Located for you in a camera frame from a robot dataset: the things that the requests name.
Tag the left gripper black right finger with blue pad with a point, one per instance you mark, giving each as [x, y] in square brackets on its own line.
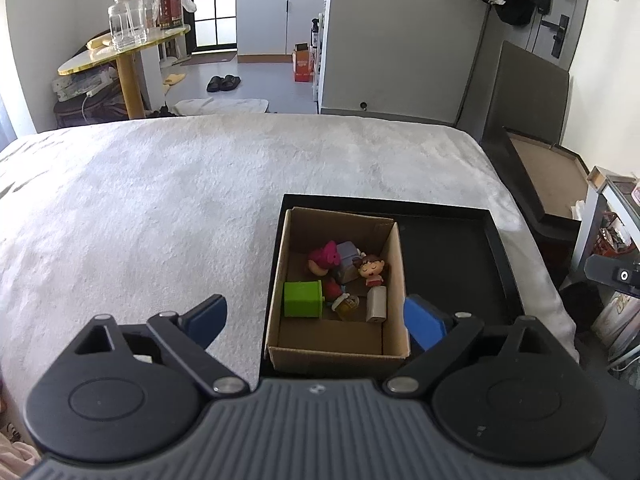
[443, 339]

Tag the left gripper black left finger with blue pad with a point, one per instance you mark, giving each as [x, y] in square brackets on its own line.
[183, 340]

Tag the white charger plug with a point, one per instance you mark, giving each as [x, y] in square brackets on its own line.
[376, 304]

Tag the red doll figurine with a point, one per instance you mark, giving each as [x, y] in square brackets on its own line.
[373, 269]

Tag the brown cardboard box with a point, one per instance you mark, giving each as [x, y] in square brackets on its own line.
[341, 342]

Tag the beige grey square adapter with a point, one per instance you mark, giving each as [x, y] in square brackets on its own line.
[346, 270]

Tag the green plastic cube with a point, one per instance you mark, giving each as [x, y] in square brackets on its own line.
[302, 299]

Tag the pink toy figure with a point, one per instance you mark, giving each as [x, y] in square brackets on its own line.
[324, 259]

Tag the black tray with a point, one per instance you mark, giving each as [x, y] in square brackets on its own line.
[453, 256]

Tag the black framed cork board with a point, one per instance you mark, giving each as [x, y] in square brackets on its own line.
[545, 180]

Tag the grey metal shelf table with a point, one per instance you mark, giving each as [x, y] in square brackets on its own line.
[613, 199]

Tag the yellow round side table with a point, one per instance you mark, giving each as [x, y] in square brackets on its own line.
[125, 66]

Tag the black slippers pair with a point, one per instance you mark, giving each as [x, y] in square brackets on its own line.
[226, 83]

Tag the dark leaning board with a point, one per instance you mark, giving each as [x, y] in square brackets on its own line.
[529, 97]

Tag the yellow slipper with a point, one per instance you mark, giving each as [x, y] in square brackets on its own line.
[173, 79]

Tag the black suitcase under table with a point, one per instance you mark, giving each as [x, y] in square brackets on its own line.
[107, 105]

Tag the orange red carton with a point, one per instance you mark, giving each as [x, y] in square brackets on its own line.
[303, 63]

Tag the clear glass jar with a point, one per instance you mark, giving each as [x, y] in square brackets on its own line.
[127, 24]

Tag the white kitchen cabinet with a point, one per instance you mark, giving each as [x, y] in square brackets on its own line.
[271, 28]

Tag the red gift box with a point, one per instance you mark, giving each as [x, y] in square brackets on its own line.
[170, 14]

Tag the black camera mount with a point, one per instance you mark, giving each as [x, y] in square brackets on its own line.
[620, 275]

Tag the grey door with handle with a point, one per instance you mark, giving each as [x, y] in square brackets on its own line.
[553, 36]

